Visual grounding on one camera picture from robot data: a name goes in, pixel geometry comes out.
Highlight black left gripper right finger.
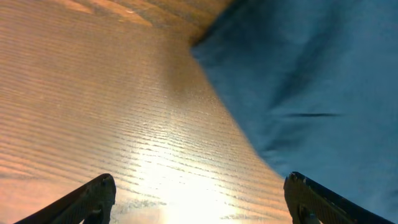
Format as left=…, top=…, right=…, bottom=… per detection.
left=284, top=172, right=394, bottom=224

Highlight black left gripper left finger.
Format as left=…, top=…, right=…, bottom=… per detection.
left=16, top=174, right=116, bottom=224

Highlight navy blue shorts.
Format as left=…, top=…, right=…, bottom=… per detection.
left=192, top=0, right=397, bottom=222

